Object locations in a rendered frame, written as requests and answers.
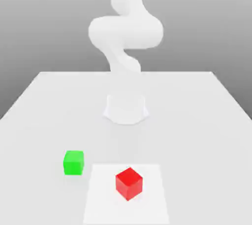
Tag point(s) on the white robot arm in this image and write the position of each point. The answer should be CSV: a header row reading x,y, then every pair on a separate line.
x,y
126,32

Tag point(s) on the small green cube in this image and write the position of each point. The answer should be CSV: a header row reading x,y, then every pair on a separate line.
x,y
73,163

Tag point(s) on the small red cube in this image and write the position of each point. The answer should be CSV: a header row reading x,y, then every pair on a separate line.
x,y
129,183

